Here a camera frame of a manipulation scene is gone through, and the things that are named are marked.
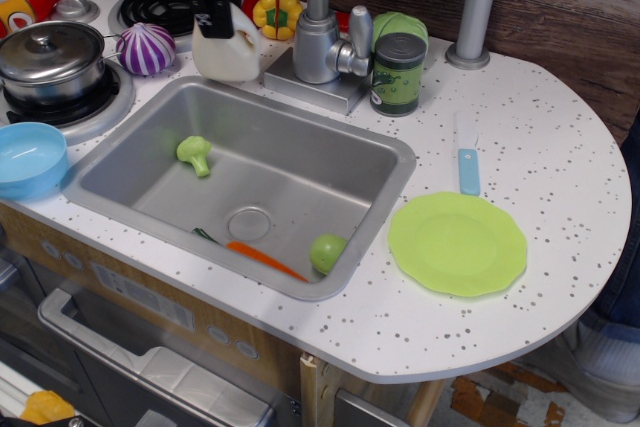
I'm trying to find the white detergent bottle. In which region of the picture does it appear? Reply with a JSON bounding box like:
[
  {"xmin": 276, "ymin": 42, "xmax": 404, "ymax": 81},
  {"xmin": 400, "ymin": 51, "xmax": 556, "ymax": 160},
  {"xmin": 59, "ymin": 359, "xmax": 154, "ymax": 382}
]
[{"xmin": 192, "ymin": 4, "xmax": 262, "ymax": 82}]

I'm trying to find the grey metal sink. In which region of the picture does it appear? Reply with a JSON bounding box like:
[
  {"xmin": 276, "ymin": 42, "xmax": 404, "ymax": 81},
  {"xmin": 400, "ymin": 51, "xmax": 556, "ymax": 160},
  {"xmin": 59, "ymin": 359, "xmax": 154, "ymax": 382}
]
[{"xmin": 63, "ymin": 76, "xmax": 416, "ymax": 301}]

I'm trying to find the yellow toy bell pepper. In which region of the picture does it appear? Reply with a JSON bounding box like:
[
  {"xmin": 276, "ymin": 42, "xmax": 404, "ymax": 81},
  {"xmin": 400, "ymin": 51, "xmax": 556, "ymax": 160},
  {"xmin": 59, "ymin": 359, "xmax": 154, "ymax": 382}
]
[{"xmin": 252, "ymin": 0, "xmax": 304, "ymax": 41}]

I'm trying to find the purple striped toy onion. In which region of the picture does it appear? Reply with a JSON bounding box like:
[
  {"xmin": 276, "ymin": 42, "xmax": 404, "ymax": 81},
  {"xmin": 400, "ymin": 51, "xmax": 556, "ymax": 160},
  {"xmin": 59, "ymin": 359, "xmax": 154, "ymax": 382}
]
[{"xmin": 116, "ymin": 23, "xmax": 176, "ymax": 76}]

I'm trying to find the silver toy faucet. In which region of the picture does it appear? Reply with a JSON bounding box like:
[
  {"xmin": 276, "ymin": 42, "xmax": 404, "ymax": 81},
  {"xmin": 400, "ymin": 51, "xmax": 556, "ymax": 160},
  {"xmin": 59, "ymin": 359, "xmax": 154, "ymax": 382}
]
[{"xmin": 263, "ymin": 0, "xmax": 373, "ymax": 115}]

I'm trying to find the grey stove knob front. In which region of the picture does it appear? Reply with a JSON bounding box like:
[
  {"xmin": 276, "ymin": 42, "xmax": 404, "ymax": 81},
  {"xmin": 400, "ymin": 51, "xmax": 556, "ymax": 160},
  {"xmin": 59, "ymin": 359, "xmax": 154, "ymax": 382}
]
[{"xmin": 50, "ymin": 0, "xmax": 100, "ymax": 23}]

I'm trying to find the green toy broccoli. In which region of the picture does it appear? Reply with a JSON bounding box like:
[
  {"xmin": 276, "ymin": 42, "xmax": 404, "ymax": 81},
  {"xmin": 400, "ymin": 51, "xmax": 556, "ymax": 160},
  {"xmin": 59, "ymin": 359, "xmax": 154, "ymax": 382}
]
[{"xmin": 176, "ymin": 136, "xmax": 212, "ymax": 178}]

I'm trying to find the steel pot with lid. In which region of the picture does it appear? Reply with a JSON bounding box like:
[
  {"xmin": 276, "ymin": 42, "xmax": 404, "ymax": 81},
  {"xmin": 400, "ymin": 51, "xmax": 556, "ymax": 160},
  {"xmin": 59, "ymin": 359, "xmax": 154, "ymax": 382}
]
[{"xmin": 1, "ymin": 21, "xmax": 105, "ymax": 104}]

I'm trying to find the green toy cabbage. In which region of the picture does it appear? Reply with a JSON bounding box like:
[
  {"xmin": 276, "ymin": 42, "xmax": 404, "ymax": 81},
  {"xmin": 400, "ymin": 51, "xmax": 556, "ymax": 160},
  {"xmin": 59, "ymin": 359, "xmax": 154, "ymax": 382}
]
[{"xmin": 372, "ymin": 11, "xmax": 429, "ymax": 52}]

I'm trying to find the front left stove burner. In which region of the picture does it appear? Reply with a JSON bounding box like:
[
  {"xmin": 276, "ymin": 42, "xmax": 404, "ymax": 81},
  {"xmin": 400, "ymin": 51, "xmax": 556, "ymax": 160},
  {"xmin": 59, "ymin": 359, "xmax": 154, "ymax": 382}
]
[{"xmin": 1, "ymin": 60, "xmax": 135, "ymax": 146}]

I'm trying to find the red ketchup bottle toy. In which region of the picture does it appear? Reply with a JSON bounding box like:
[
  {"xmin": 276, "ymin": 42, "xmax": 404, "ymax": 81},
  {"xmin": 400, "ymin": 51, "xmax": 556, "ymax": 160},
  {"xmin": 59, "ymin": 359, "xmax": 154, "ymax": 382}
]
[{"xmin": 1, "ymin": 0, "xmax": 60, "ymax": 38}]

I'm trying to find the green label tin can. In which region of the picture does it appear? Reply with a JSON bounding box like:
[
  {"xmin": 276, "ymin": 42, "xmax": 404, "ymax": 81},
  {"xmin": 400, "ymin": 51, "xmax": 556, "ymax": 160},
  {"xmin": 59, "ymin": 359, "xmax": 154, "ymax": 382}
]
[{"xmin": 370, "ymin": 32, "xmax": 427, "ymax": 117}]

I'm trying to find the blue plastic bowl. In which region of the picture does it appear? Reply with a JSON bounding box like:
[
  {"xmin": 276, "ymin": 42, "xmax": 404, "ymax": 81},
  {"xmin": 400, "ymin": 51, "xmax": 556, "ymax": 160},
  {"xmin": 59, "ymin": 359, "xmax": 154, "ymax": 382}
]
[{"xmin": 1, "ymin": 122, "xmax": 69, "ymax": 200}]

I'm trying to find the grey metal pole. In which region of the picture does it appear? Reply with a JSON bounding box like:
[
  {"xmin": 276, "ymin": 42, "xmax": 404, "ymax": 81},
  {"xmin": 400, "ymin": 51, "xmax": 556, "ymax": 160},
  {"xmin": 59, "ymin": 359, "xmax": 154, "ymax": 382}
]
[{"xmin": 446, "ymin": 0, "xmax": 494, "ymax": 70}]

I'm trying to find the orange toy carrot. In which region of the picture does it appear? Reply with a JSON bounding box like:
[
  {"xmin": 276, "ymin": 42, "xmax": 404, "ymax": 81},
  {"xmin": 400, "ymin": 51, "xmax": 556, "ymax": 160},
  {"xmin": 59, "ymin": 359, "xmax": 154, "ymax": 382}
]
[{"xmin": 191, "ymin": 227, "xmax": 310, "ymax": 283}]

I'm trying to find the green toy apple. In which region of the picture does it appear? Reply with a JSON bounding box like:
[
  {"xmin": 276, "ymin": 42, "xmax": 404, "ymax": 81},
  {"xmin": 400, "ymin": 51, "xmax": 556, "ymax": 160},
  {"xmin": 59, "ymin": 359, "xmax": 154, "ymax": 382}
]
[{"xmin": 309, "ymin": 234, "xmax": 347, "ymax": 275}]

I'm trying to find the green plastic plate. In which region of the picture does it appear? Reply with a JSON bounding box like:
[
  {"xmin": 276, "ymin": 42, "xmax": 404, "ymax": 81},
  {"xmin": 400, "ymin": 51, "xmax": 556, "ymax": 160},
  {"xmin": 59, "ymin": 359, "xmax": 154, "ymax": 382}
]
[{"xmin": 388, "ymin": 192, "xmax": 527, "ymax": 297}]

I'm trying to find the toy oven door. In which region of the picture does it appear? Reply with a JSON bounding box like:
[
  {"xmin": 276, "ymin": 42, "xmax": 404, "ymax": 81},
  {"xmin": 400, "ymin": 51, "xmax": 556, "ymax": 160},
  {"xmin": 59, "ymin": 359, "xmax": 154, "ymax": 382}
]
[{"xmin": 38, "ymin": 288, "xmax": 302, "ymax": 426}]

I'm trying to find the yellow object on floor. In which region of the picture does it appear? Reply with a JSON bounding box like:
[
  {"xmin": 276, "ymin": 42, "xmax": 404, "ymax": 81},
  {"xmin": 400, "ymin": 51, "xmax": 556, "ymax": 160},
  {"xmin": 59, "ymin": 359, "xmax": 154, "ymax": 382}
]
[{"xmin": 20, "ymin": 390, "xmax": 76, "ymax": 425}]

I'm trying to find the person leg in jeans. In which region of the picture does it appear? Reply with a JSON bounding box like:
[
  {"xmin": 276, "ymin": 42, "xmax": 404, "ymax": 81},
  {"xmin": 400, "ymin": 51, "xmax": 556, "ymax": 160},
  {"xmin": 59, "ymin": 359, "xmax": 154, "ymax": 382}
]
[{"xmin": 582, "ymin": 111, "xmax": 640, "ymax": 343}]

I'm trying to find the grey white shoe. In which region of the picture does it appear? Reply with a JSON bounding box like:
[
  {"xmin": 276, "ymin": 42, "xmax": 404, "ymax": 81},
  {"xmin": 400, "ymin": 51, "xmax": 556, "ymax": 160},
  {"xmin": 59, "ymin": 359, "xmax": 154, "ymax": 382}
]
[{"xmin": 521, "ymin": 322, "xmax": 639, "ymax": 423}]

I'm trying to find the blue handled toy knife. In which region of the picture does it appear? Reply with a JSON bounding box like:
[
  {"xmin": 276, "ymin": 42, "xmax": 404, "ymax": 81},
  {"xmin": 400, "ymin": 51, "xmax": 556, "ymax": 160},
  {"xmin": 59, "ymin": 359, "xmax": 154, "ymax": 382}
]
[{"xmin": 454, "ymin": 111, "xmax": 481, "ymax": 196}]

